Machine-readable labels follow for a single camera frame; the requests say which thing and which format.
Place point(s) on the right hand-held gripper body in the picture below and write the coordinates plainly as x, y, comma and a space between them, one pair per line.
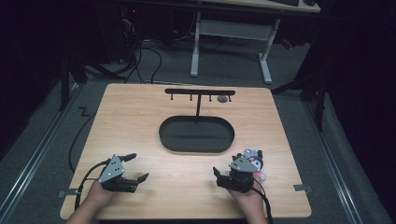
243, 174

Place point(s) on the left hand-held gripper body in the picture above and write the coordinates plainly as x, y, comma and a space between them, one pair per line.
111, 171

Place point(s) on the person's right hand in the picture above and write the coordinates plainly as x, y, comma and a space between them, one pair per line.
247, 199

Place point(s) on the person's left hand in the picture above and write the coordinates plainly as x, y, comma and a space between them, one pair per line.
99, 195

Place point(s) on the black hook stand with tray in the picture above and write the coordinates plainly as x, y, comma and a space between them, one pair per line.
196, 135

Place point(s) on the grey tape strip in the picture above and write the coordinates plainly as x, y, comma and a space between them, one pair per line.
67, 193
302, 187

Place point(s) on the grey round disc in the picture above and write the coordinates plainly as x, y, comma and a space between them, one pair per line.
222, 99

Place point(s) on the black metal stand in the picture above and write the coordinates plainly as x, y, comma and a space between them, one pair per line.
64, 87
319, 102

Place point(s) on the metal floor rail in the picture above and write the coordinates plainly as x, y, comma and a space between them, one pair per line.
31, 161
331, 161

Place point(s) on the white frame desk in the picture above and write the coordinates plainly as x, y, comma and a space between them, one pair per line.
236, 29

